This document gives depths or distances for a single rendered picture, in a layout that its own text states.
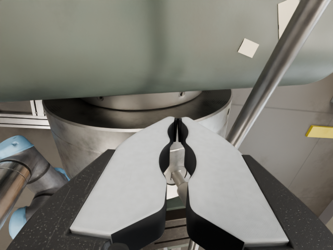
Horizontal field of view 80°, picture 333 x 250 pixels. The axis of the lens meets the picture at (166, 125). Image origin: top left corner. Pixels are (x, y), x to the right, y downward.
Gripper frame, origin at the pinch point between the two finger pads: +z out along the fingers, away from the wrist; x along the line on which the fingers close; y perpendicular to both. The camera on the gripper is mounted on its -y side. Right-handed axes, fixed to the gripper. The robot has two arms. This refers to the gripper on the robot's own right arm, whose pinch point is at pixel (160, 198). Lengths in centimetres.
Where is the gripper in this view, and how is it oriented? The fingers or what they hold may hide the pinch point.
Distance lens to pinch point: 56.2
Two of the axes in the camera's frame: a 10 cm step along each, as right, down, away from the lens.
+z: 9.8, -0.8, 1.5
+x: 1.7, 5.0, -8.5
